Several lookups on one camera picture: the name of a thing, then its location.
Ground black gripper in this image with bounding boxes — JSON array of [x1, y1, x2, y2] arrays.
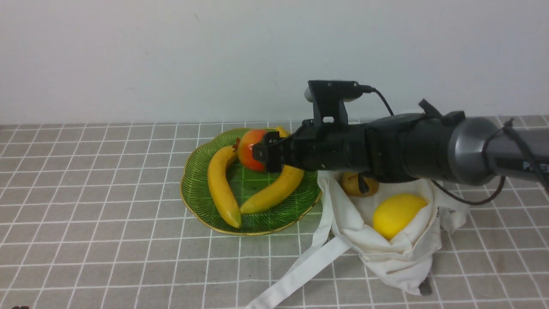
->
[[252, 121, 369, 173]]

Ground yellow banana with green tip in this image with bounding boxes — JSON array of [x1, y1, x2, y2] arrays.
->
[[240, 126, 305, 215]]

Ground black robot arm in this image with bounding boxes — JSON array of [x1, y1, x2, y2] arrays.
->
[[252, 100, 549, 186]]

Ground brown kiwi fruit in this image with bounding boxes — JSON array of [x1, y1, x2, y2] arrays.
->
[[340, 172, 379, 197]]

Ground white canvas tote bag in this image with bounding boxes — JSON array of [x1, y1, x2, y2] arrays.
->
[[247, 171, 469, 309]]

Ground red pomegranate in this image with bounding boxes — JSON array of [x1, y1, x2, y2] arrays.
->
[[235, 129, 267, 173]]

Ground yellow banana on plate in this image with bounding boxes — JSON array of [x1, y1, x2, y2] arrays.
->
[[207, 146, 242, 229]]

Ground green glass plate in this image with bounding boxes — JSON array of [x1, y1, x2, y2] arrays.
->
[[180, 127, 321, 236]]

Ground yellow lemon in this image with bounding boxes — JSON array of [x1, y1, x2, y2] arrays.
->
[[372, 194, 428, 241]]

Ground grey checkered tablecloth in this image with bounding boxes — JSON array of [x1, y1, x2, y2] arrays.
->
[[0, 121, 548, 309]]

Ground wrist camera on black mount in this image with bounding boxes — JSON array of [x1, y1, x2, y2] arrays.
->
[[305, 80, 363, 127]]

